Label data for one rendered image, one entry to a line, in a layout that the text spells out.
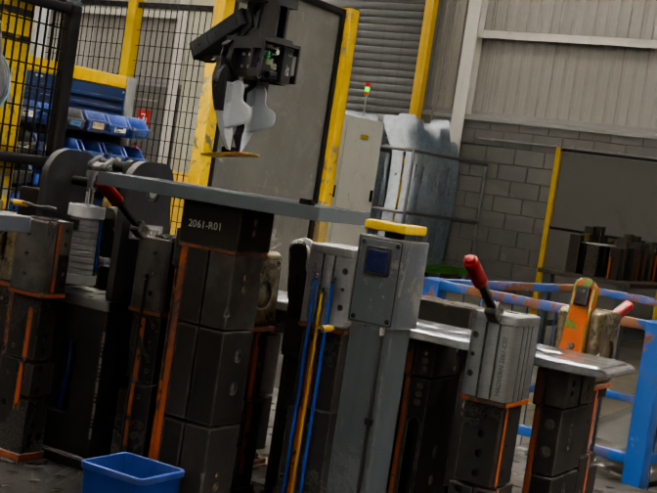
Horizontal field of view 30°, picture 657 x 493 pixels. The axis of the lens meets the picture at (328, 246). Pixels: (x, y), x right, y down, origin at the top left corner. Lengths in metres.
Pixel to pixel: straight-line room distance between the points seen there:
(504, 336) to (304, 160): 3.95
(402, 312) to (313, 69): 4.02
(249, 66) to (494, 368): 0.51
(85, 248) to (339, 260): 0.46
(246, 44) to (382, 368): 0.46
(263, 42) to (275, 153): 3.73
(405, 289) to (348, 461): 0.23
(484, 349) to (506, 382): 0.05
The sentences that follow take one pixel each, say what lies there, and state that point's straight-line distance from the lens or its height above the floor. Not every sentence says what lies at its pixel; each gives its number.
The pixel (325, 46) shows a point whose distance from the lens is 5.58.
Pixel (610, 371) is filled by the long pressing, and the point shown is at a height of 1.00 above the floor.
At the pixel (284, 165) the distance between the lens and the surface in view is 5.41.
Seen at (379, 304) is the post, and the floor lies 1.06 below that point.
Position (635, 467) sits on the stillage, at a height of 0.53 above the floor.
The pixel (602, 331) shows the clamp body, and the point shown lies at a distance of 1.96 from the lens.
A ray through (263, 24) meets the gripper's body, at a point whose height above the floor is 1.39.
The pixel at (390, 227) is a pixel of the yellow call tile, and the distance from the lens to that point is 1.53.
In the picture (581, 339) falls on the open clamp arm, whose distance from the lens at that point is 1.95.
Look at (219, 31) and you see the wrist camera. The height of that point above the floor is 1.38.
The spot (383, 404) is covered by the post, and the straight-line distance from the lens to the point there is 1.56.
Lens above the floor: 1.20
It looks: 3 degrees down
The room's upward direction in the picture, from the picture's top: 8 degrees clockwise
